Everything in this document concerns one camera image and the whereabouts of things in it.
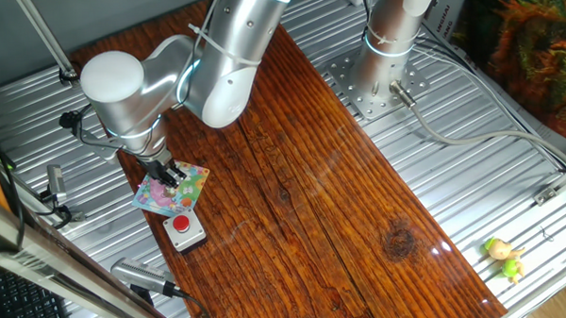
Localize black wrist camera plug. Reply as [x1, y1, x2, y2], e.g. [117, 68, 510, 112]
[58, 109, 85, 139]

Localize white printed cardboard box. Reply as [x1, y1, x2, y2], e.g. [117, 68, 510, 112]
[421, 0, 472, 56]

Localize aluminium profile with bracket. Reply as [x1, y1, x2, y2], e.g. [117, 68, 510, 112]
[531, 160, 566, 207]

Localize black ribbed camera cable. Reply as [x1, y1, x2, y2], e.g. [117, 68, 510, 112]
[174, 287, 214, 318]

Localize thin white floor cables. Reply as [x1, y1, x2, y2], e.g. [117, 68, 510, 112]
[413, 30, 566, 177]

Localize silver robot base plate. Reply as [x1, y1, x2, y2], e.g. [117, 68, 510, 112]
[325, 44, 433, 124]

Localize slim metal pole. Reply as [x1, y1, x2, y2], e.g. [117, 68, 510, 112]
[15, 0, 81, 89]

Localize orange green furry fabric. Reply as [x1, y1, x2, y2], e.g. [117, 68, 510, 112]
[451, 0, 566, 157]

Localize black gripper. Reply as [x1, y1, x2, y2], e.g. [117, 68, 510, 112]
[138, 150, 190, 191]

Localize small grey mounted camera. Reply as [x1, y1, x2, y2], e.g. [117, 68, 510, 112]
[37, 162, 86, 230]

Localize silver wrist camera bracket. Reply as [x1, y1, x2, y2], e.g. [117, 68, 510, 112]
[76, 125, 124, 166]

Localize black keyboard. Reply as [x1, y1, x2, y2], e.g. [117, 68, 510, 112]
[0, 264, 72, 318]

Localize black base cable bundle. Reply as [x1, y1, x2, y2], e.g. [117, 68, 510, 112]
[358, 0, 377, 42]

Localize grey box with red button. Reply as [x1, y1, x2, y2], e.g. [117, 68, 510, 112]
[161, 207, 208, 256]

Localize thick grey base cable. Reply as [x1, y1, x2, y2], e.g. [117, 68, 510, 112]
[388, 73, 566, 173]

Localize aluminium frame bar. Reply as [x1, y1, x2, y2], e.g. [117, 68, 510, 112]
[0, 183, 184, 318]

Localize green and tan toy figure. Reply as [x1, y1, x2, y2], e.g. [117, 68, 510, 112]
[482, 236, 528, 286]

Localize silver ribbed camera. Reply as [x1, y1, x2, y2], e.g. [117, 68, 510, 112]
[109, 254, 185, 308]

